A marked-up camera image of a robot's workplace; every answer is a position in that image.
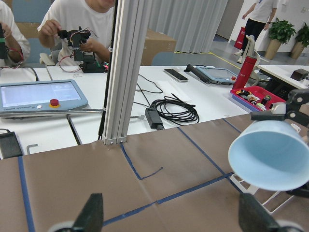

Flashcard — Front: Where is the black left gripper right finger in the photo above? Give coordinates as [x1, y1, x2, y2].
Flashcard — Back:
[239, 193, 279, 232]

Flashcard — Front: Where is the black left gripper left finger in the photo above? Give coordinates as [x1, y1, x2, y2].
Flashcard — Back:
[72, 193, 104, 232]

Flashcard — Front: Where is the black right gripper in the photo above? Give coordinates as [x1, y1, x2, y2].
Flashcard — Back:
[250, 88, 309, 127]

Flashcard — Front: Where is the light blue plastic cup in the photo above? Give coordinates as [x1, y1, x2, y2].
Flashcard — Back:
[228, 120, 309, 191]

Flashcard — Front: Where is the red parts tray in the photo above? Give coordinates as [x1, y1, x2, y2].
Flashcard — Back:
[230, 86, 285, 111]

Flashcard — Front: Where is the red bottle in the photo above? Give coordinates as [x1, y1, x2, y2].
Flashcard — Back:
[232, 56, 257, 89]

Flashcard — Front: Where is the blue teach pendant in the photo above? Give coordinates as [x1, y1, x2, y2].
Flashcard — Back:
[0, 79, 88, 112]
[184, 64, 237, 86]

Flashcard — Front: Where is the brown paper table cover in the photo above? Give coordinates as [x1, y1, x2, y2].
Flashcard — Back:
[0, 115, 251, 232]

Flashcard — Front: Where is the standing person in background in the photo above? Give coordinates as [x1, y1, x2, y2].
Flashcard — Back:
[234, 0, 279, 63]

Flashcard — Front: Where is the black power adapter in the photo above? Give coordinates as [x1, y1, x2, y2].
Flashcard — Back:
[145, 108, 164, 131]

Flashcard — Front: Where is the person in white t-shirt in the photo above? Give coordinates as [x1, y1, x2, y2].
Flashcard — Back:
[38, 0, 115, 66]

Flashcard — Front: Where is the white wire cup rack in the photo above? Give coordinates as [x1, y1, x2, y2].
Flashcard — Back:
[230, 174, 294, 214]

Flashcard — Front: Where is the coiled black cable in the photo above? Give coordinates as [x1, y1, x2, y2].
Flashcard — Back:
[151, 95, 200, 126]

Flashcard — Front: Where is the aluminium frame post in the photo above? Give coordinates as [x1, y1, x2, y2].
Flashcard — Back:
[101, 0, 153, 145]

